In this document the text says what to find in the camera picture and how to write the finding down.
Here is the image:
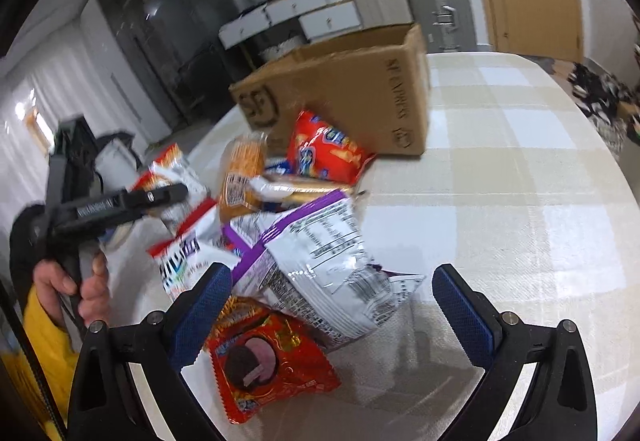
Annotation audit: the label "red chocolate pie snack pack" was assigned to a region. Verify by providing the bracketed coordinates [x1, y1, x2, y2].
[206, 296, 341, 425]

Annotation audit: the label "white purple snack bag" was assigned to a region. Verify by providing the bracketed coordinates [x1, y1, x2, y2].
[232, 190, 425, 352]

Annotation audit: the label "beige wafer roll pack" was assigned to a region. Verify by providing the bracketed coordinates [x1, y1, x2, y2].
[248, 175, 362, 205]

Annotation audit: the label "yellow left sleeve forearm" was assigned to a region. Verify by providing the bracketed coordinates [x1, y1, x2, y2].
[1, 287, 78, 440]

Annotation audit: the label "person's left hand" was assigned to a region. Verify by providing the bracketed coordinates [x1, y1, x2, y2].
[34, 251, 111, 328]

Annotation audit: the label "white red striped snack bag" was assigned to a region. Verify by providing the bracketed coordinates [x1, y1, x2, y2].
[130, 143, 209, 233]

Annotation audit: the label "white curtain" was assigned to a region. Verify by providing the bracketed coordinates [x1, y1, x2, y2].
[1, 25, 124, 229]

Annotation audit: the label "blue cookie pack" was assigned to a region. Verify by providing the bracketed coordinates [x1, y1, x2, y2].
[264, 157, 294, 175]

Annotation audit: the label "checked tablecloth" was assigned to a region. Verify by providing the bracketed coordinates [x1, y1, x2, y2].
[104, 51, 637, 441]

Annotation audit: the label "red cone snack bag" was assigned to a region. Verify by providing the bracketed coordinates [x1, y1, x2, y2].
[286, 109, 375, 185]

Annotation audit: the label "dark grey refrigerator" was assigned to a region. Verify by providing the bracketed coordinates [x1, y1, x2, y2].
[144, 0, 247, 120]

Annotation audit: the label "black glass cabinet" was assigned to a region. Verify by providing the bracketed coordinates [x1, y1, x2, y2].
[98, 0, 186, 130]

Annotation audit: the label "woven laundry basket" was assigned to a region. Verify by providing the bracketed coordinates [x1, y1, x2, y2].
[259, 34, 306, 62]

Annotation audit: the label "SF cardboard box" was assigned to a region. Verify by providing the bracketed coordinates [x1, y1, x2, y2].
[230, 24, 430, 157]

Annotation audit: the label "white drawer desk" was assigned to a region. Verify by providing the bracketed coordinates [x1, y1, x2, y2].
[218, 0, 362, 49]

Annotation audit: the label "grey silver suitcase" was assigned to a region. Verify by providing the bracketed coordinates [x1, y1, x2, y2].
[408, 0, 477, 53]

